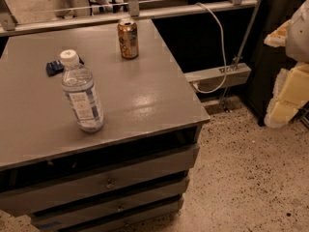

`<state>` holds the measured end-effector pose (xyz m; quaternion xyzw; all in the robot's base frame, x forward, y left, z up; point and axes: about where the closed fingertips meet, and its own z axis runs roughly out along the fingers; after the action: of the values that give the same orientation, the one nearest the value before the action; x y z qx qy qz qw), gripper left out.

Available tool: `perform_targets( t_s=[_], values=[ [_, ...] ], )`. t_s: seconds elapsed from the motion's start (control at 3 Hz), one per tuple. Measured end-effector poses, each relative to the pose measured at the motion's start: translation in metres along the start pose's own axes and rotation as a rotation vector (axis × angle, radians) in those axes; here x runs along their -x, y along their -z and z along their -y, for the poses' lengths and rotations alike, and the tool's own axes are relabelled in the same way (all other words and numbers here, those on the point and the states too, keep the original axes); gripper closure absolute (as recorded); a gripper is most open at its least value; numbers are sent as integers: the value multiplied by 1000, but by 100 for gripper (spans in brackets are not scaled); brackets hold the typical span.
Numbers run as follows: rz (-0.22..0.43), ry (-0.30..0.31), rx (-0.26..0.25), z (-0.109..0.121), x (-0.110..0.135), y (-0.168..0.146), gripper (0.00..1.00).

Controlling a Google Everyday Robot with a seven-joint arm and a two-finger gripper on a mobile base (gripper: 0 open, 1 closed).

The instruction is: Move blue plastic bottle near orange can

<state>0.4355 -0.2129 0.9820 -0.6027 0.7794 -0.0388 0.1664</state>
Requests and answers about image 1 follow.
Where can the orange soda can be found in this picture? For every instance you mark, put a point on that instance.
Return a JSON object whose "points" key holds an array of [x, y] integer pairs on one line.
{"points": [[128, 38]]}

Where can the clear plastic water bottle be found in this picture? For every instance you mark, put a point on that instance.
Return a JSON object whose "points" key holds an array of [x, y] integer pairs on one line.
{"points": [[81, 93]]}

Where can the middle grey drawer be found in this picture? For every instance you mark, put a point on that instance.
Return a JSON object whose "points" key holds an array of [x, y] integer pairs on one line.
{"points": [[110, 203]]}

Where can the grey drawer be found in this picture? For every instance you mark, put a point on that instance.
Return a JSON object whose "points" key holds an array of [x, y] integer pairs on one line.
{"points": [[110, 203], [124, 175], [125, 219]]}

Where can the grey drawer cabinet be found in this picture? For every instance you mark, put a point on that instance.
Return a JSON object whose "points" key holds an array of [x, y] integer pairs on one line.
{"points": [[90, 141]]}

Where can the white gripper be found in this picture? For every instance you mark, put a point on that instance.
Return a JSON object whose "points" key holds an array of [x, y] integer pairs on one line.
{"points": [[298, 33]]}

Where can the top grey drawer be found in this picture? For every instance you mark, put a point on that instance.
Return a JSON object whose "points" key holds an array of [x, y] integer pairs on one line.
{"points": [[124, 175]]}

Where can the grey metal frame rail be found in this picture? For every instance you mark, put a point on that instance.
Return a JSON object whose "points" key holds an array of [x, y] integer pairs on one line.
{"points": [[11, 27]]}

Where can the person's white shoe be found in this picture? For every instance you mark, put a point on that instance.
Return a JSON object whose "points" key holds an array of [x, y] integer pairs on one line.
{"points": [[105, 5]]}

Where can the bottom grey drawer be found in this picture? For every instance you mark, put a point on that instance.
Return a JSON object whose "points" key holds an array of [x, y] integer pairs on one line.
{"points": [[125, 219]]}

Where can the dark blue snack bar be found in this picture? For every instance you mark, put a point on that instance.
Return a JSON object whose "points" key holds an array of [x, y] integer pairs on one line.
{"points": [[69, 64]]}

